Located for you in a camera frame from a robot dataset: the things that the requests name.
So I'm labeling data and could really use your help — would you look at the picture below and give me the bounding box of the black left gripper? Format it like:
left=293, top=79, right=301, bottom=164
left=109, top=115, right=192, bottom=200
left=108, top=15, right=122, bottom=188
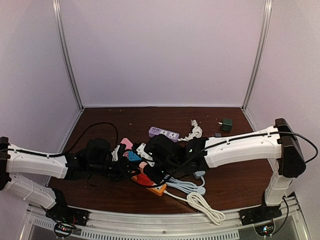
left=89, top=156, right=141, bottom=184

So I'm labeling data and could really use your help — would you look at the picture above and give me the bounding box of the orange power strip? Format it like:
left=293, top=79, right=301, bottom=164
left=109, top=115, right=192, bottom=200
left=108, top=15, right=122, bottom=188
left=147, top=184, right=167, bottom=197

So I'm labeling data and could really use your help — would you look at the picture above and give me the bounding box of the light pink charger plug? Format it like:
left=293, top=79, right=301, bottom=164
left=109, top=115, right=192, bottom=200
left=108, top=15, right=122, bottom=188
left=139, top=161, right=148, bottom=173

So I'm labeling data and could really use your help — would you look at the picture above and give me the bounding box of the light blue power strip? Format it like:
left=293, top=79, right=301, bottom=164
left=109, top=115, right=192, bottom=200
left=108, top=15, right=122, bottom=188
left=193, top=170, right=206, bottom=179

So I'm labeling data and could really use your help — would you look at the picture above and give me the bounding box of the dark green cube plug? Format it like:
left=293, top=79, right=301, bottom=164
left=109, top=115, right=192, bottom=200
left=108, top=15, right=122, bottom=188
left=218, top=118, right=233, bottom=133

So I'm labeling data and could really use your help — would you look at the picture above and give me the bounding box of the purple power strip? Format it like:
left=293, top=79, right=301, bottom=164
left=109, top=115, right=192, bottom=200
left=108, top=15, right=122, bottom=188
left=148, top=126, right=180, bottom=142

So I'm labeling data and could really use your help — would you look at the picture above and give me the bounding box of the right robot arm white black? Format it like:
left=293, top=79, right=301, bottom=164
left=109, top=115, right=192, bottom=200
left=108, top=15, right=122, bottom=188
left=139, top=118, right=307, bottom=221

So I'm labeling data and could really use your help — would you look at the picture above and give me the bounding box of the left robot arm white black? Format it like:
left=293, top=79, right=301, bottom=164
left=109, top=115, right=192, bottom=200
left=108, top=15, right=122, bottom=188
left=0, top=136, right=129, bottom=222

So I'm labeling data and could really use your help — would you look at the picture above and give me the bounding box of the red plug adapter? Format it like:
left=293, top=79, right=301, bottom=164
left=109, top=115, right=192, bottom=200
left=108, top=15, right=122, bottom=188
left=136, top=172, right=154, bottom=186

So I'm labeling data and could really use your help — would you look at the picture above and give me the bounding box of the blue square plug adapter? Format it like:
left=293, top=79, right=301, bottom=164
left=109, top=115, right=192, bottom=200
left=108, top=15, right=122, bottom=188
left=127, top=150, right=142, bottom=162

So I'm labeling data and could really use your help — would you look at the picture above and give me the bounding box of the pink triangular power socket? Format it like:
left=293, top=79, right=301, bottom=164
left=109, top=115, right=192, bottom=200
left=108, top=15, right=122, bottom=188
left=118, top=138, right=133, bottom=157

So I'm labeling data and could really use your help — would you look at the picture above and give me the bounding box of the light blue coiled cable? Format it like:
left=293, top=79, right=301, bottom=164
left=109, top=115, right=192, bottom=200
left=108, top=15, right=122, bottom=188
left=166, top=177, right=207, bottom=196

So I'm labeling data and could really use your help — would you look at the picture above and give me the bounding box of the white coiled cable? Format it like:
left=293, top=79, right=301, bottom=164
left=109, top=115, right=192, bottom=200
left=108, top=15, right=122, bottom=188
left=163, top=191, right=226, bottom=226

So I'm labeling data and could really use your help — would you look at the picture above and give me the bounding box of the white cable of purple strip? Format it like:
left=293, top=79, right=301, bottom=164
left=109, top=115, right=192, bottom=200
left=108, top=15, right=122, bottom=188
left=177, top=118, right=204, bottom=143

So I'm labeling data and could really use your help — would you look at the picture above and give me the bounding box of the aluminium front frame rail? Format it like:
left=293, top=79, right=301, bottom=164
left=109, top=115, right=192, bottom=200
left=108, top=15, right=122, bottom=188
left=18, top=196, right=311, bottom=240

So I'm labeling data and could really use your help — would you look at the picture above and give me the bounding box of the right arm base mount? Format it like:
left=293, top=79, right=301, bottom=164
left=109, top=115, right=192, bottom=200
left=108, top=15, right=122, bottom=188
left=238, top=202, right=282, bottom=226

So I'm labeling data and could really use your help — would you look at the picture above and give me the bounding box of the left aluminium corner post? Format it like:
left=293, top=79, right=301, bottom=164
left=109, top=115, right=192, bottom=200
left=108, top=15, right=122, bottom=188
left=52, top=0, right=84, bottom=111

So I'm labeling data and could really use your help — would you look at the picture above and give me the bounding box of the aluminium corner post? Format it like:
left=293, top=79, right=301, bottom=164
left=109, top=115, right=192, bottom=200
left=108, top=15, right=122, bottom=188
left=52, top=0, right=84, bottom=111
left=241, top=0, right=273, bottom=112

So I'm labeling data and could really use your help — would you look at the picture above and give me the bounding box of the right aluminium corner post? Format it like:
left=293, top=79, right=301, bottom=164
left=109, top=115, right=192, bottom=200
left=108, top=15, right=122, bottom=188
left=241, top=0, right=273, bottom=112

